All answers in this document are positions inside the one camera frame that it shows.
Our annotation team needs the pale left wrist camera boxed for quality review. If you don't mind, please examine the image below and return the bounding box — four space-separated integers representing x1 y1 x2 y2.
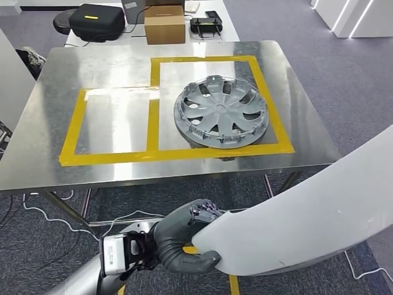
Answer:
99 234 133 278

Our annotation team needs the person's foot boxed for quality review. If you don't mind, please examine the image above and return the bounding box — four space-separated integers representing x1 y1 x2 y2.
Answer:
15 45 47 81

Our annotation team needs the black floor cable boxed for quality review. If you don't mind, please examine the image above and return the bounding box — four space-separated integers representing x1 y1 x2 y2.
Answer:
0 194 32 230

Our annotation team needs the black remote controller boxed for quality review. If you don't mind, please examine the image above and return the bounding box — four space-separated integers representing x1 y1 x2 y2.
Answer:
189 17 223 40

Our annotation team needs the white curved body panel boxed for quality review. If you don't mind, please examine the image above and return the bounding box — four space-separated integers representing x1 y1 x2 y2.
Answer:
192 124 393 277

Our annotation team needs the brown cardboard box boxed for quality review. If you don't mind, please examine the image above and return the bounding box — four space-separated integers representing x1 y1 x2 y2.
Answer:
144 4 186 45

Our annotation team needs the white desk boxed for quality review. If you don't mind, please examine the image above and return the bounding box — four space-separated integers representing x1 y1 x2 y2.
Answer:
64 0 240 48

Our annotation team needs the white board panel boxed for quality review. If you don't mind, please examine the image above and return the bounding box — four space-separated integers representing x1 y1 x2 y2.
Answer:
0 28 36 132

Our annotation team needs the black round stool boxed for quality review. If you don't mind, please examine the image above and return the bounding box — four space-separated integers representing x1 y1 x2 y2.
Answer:
52 9 76 36

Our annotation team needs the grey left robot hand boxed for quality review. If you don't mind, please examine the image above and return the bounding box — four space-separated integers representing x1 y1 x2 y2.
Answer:
153 199 225 274

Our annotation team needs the black carry case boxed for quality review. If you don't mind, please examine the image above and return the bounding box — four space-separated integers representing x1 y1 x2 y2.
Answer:
68 4 126 43

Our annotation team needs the stainless steel workbench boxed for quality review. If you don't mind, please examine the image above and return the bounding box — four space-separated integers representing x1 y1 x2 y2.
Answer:
0 41 342 229

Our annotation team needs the black metal frame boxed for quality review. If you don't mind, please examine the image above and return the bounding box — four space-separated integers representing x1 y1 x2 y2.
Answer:
0 120 13 152

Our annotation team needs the thin white cable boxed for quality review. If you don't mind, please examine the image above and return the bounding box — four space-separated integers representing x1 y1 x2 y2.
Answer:
343 250 393 283
23 190 167 242

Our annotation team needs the silver wheel hubcap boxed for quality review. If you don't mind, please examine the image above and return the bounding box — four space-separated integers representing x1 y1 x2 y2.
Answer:
173 74 270 150

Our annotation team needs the yellow tape frame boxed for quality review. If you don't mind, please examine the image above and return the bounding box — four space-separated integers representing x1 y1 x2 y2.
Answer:
59 55 295 168

